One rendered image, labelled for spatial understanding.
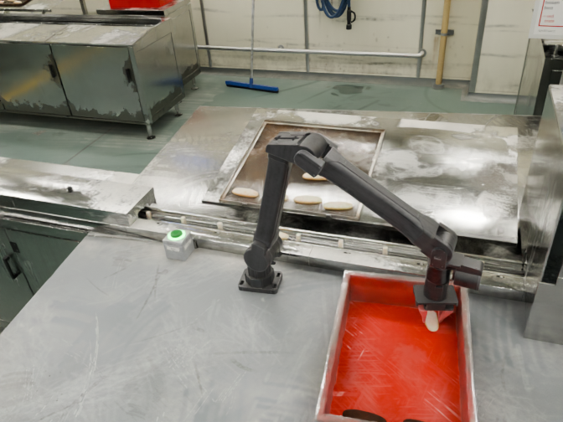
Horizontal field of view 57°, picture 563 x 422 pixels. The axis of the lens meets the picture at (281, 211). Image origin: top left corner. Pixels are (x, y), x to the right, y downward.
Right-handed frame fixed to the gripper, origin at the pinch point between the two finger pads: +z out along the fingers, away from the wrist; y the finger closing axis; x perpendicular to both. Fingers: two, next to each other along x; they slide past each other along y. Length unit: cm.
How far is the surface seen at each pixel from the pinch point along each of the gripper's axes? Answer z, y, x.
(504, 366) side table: 3.7, 15.8, -11.9
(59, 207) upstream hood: -4, -122, 50
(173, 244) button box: -2, -76, 29
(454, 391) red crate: 3.3, 2.2, -19.7
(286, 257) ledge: 1.7, -39.8, 27.6
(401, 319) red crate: 3.4, -7.1, 3.2
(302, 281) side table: 4.0, -34.4, 18.9
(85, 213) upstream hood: -3, -111, 47
